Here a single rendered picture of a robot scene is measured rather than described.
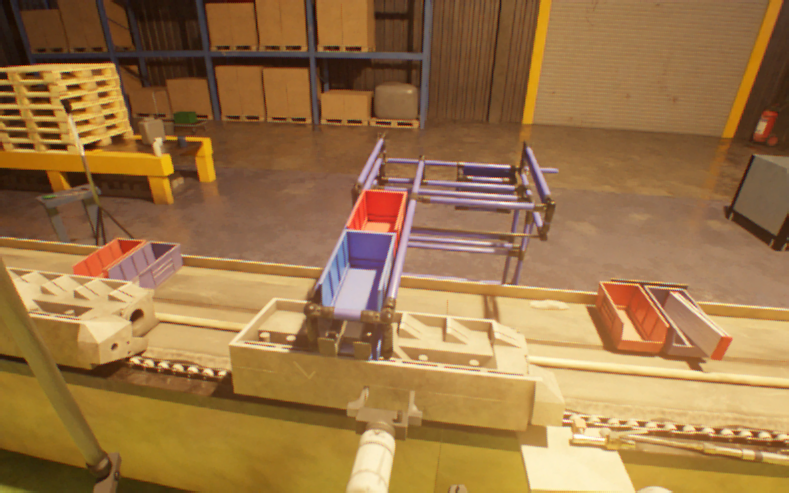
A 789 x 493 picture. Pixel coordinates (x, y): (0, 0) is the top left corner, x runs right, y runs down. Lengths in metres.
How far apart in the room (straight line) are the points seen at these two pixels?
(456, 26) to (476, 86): 1.56
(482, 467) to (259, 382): 0.82
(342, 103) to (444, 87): 2.86
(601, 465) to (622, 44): 11.05
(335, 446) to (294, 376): 0.34
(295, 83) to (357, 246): 9.34
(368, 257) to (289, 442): 0.76
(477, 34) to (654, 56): 4.39
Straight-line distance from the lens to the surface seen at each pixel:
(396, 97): 9.93
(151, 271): 2.26
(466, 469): 1.59
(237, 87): 11.18
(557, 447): 1.43
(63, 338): 1.86
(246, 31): 10.93
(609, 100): 11.96
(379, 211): 1.57
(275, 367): 1.39
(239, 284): 2.20
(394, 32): 11.35
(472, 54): 11.25
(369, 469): 0.94
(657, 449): 1.61
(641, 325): 2.12
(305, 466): 1.75
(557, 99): 11.57
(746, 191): 6.39
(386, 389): 1.32
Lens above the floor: 1.89
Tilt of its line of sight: 28 degrees down
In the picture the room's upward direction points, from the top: 1 degrees clockwise
